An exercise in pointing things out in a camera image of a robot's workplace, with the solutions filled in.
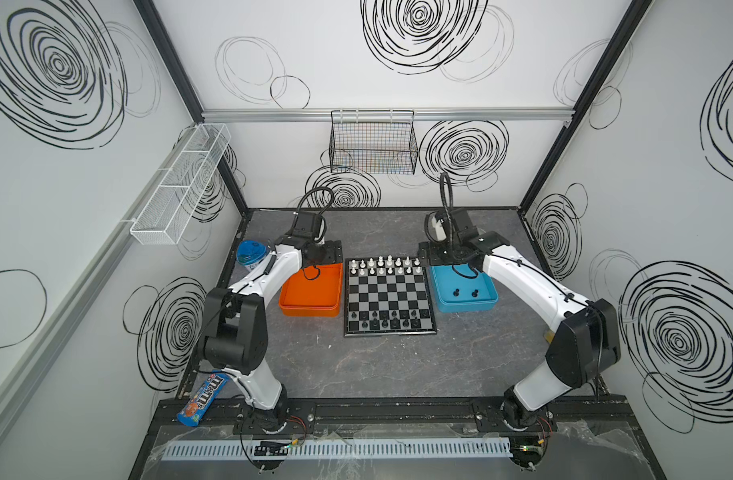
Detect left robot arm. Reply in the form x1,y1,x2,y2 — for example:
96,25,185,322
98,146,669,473
196,210,336,423

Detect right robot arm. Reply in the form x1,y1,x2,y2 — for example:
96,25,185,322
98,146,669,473
423,208,622,431

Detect chess board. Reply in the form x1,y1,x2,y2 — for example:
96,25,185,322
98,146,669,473
344,255,438,337

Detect orange tray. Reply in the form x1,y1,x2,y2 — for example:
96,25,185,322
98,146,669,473
278,263,344,317

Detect blue tray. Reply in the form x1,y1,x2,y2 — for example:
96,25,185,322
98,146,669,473
430,264,499,313

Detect blue lidded cup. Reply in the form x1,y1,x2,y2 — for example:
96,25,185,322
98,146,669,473
236,240,270,271

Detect candy packet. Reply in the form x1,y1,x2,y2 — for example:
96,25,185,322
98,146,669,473
176,372,230,427

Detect black wire basket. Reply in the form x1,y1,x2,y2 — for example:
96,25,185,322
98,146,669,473
328,109,420,175

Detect white wire shelf basket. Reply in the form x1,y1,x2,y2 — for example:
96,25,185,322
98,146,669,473
130,123,232,246

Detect white cable duct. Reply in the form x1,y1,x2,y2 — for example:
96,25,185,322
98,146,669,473
162,438,513,461

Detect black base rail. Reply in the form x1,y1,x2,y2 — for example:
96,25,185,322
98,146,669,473
155,395,635,428

